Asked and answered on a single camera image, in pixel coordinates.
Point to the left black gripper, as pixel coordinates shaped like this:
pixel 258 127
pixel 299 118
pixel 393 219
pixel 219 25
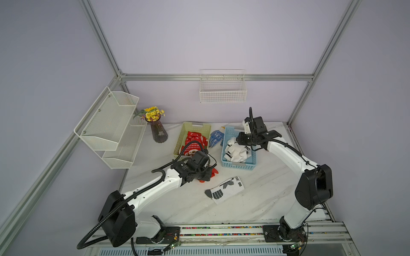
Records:
pixel 206 177

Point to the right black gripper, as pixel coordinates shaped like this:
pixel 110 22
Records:
pixel 241 141

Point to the small red santa sock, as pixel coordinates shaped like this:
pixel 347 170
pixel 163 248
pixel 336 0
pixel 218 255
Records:
pixel 214 174

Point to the white sock black stripes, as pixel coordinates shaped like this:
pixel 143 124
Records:
pixel 233 152

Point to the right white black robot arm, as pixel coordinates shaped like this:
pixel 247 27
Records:
pixel 315 184

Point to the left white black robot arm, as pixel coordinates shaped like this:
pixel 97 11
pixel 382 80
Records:
pixel 118 220

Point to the blue plastic basket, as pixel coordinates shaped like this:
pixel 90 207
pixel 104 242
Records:
pixel 248 164

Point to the green plastic basket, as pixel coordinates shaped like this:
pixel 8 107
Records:
pixel 203 128

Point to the blue dotted work glove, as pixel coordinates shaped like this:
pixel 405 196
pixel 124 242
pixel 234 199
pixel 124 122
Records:
pixel 216 137

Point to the dark glass vase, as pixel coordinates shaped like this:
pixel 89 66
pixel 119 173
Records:
pixel 158 131

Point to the yellow flower bouquet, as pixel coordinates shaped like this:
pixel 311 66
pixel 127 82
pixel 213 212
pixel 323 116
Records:
pixel 151 114

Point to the white two-tier mesh shelf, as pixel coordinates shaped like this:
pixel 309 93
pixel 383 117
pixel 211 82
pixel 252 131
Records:
pixel 111 129

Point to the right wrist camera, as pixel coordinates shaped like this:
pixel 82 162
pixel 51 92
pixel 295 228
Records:
pixel 246 125

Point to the white wire wall basket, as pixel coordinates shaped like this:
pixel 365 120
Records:
pixel 222 86

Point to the aluminium rail bench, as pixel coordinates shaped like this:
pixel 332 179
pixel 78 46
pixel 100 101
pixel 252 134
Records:
pixel 316 238

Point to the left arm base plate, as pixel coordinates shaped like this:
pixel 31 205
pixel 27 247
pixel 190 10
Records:
pixel 163 235

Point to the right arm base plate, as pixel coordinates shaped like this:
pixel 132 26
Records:
pixel 279 233

